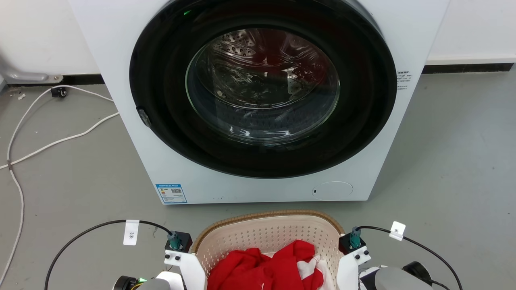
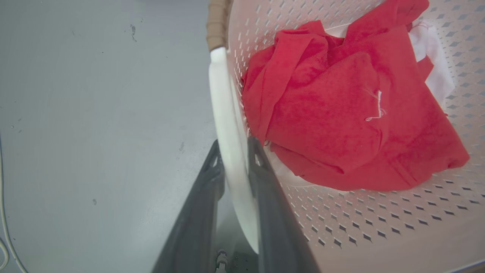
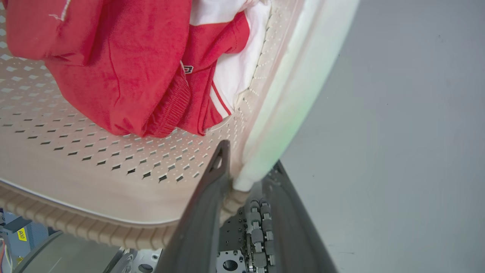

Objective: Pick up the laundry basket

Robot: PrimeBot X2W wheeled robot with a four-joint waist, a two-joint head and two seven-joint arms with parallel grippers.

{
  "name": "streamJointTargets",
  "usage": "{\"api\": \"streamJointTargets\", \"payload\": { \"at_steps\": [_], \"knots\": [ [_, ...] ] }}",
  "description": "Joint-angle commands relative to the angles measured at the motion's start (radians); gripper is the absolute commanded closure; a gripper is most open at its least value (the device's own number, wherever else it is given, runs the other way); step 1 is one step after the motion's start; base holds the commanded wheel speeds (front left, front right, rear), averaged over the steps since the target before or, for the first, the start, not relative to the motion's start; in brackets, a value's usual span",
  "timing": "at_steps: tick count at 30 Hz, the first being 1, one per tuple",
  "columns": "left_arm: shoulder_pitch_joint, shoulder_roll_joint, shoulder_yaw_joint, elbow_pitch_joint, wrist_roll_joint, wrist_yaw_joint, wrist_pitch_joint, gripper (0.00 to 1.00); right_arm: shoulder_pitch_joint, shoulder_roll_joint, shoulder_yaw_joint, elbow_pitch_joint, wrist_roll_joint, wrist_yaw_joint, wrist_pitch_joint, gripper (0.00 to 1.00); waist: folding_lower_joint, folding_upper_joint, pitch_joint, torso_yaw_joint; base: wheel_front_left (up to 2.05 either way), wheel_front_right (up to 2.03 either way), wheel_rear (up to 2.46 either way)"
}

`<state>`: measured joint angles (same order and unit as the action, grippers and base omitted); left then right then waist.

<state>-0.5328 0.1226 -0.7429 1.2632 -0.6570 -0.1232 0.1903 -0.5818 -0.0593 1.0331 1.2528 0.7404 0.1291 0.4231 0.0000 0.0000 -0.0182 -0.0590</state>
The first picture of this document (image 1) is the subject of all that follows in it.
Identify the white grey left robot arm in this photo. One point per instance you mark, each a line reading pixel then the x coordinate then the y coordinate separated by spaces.
pixel 169 282

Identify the steel washer drum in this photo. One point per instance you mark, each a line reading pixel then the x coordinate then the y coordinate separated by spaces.
pixel 262 84

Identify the grey metal pipe bracket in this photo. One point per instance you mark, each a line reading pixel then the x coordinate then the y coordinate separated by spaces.
pixel 24 75

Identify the red garment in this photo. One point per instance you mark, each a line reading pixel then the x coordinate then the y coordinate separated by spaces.
pixel 258 272

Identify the blue energy label sticker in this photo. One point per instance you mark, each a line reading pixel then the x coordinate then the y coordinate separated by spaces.
pixel 171 193

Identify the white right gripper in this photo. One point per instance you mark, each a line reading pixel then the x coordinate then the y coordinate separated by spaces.
pixel 347 272

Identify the white front-load washing machine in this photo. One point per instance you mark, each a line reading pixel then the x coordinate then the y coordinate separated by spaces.
pixel 121 48

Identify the beige perforated laundry basket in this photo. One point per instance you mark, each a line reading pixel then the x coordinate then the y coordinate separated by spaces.
pixel 266 231

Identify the white garment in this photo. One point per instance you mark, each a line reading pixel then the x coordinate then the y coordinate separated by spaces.
pixel 320 269

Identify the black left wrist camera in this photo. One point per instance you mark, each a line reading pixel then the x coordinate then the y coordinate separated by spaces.
pixel 179 241

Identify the small printed text sticker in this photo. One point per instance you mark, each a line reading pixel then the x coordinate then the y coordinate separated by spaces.
pixel 403 80

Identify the round black washer door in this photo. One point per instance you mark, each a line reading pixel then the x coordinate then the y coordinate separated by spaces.
pixel 161 104

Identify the round white filter cover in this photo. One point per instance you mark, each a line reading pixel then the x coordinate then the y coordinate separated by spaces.
pixel 332 190

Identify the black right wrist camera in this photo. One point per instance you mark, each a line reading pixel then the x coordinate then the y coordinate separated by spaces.
pixel 352 240

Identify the small black wall plug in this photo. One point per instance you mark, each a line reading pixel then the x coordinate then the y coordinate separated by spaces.
pixel 59 92

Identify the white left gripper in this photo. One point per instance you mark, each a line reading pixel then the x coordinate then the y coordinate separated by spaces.
pixel 192 268

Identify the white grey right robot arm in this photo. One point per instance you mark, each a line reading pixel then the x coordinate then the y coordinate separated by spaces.
pixel 393 280

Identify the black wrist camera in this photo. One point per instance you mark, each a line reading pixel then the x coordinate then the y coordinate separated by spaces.
pixel 352 240
pixel 179 241

